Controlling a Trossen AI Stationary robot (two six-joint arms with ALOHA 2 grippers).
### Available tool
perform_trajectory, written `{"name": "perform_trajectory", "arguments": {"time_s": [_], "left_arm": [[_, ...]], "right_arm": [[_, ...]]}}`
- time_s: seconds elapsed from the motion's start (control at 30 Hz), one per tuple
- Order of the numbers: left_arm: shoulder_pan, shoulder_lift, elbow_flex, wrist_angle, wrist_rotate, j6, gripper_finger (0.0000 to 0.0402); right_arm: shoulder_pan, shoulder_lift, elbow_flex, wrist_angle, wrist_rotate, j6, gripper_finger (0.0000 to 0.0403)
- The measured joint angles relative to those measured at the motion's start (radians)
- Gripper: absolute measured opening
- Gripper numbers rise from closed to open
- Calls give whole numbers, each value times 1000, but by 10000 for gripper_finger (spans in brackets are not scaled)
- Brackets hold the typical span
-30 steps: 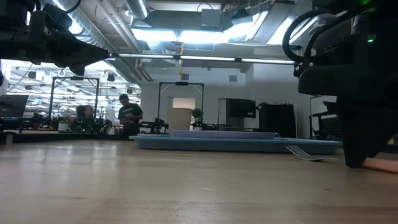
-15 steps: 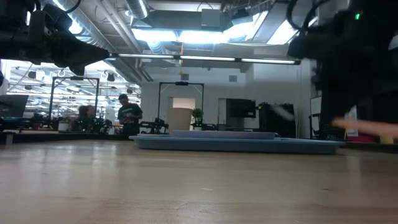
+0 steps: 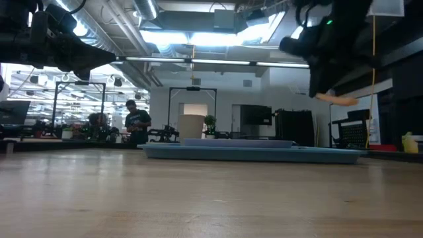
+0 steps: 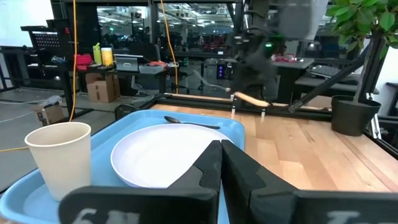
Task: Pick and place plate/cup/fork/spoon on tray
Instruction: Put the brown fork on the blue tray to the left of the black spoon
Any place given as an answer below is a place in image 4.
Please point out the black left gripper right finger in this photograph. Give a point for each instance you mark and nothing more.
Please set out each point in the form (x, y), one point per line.
(280, 205)

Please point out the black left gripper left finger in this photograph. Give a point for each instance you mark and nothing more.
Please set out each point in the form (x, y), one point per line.
(140, 205)

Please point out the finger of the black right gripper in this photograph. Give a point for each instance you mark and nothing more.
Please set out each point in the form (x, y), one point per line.
(266, 87)
(244, 85)

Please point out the pale lavender round plate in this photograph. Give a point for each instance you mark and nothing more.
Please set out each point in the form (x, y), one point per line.
(155, 155)

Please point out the dark metal spoon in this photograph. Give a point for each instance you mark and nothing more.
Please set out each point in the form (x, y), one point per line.
(171, 119)

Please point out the beige paper cup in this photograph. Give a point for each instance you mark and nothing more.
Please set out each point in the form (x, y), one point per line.
(60, 161)

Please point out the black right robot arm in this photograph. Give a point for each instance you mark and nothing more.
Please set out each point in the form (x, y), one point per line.
(258, 15)

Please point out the blue plastic tray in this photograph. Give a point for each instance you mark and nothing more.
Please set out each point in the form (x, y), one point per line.
(102, 146)

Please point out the computer with purple lights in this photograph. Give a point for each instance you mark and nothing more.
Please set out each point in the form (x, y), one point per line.
(221, 71)

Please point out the grey desk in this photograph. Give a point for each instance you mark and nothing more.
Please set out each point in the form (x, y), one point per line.
(293, 63)

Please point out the black keyboard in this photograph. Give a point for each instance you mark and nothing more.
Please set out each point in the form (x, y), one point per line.
(325, 71)

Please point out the black plant pot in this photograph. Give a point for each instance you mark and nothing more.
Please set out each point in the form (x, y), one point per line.
(354, 116)

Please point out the grey plastic bin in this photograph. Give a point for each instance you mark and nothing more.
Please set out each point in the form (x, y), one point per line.
(151, 68)

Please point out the green leafy plant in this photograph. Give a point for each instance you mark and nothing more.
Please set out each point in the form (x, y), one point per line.
(360, 18)

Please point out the grey laptop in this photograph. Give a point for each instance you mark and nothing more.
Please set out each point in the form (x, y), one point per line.
(126, 63)

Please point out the large cardboard box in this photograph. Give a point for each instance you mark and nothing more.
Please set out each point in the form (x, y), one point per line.
(102, 88)

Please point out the small cardboard box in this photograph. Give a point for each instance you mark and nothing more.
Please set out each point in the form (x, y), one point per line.
(49, 114)

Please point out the yellow container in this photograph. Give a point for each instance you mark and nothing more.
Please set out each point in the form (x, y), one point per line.
(107, 56)

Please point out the green bottle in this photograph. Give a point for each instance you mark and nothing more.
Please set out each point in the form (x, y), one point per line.
(97, 53)

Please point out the red box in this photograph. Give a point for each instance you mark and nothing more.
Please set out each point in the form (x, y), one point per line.
(84, 59)

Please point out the black pegboard rack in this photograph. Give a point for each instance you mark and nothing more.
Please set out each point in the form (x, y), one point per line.
(46, 40)

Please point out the white board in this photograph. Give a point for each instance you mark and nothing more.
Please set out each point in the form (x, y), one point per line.
(25, 18)

